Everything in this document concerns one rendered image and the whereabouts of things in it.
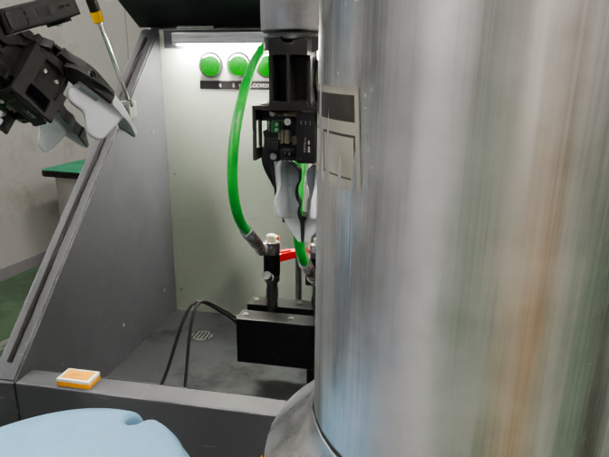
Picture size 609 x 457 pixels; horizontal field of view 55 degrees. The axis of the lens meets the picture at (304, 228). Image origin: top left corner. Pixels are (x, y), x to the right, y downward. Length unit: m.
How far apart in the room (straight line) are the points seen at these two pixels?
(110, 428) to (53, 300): 0.78
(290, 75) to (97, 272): 0.64
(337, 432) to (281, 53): 0.44
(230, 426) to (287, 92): 0.46
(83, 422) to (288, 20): 0.42
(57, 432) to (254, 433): 0.60
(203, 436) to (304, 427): 0.67
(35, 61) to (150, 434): 0.50
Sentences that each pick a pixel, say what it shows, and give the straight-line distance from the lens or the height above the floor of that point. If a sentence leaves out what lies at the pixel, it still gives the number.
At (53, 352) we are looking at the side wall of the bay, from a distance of 1.02.
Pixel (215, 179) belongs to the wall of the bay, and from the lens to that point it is 1.29.
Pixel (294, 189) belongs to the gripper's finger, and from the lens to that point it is 0.63.
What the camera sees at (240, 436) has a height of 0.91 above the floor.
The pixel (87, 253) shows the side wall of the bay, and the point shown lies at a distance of 1.07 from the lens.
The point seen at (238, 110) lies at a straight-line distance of 0.80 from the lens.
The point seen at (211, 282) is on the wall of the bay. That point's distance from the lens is 1.36.
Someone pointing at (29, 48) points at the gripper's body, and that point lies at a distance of 0.68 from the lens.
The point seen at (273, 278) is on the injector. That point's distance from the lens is 0.98.
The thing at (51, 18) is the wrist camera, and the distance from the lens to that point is 0.72.
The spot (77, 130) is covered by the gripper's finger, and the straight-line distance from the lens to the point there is 0.78.
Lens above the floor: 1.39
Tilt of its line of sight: 16 degrees down
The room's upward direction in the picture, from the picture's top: straight up
